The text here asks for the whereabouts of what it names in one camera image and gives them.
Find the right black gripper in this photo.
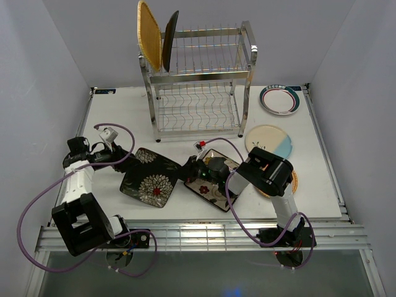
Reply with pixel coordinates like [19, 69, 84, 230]
[171, 155, 221, 185]

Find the beige floral square plate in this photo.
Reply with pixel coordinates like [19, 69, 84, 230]
[184, 149, 239, 212]

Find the black floral square plate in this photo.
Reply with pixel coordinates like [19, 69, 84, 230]
[162, 11, 179, 72]
[119, 147, 181, 208]

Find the square woven bamboo plate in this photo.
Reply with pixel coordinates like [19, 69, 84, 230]
[137, 1, 162, 72]

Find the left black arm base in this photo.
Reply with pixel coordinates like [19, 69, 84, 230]
[100, 229, 151, 250]

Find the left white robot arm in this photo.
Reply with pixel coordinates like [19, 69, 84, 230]
[51, 137, 135, 256]

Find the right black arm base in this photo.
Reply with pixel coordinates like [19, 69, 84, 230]
[256, 227, 317, 248]

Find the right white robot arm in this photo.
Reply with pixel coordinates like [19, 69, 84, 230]
[178, 147, 305, 246]

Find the steel two-tier dish rack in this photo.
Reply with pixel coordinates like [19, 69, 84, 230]
[139, 20, 258, 142]

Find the left blue table label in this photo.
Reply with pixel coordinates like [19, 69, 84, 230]
[95, 89, 116, 95]

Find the blue table label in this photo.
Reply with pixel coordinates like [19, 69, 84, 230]
[95, 89, 116, 95]
[288, 86, 302, 91]

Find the cream and blue round plate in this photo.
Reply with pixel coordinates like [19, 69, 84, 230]
[245, 125, 293, 159]

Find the round woven bamboo plate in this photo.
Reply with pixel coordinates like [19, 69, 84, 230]
[257, 170, 298, 199]

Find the white plate teal red rim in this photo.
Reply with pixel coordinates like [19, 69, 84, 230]
[259, 84, 300, 116]

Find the right blue table label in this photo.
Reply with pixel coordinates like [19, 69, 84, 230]
[288, 86, 302, 91]

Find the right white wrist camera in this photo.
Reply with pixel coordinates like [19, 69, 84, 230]
[193, 140, 209, 159]

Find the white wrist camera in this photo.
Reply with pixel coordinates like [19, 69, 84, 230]
[99, 127, 118, 148]
[193, 140, 209, 159]

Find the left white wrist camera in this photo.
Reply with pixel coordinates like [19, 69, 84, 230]
[99, 127, 118, 148]

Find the aluminium front rail frame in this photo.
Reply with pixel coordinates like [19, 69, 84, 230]
[26, 223, 386, 296]

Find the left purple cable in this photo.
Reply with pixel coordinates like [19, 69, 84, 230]
[17, 123, 158, 278]

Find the purple cable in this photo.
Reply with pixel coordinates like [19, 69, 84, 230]
[17, 123, 158, 278]
[204, 137, 317, 270]

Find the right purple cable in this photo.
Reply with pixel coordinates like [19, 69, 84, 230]
[204, 137, 317, 270]

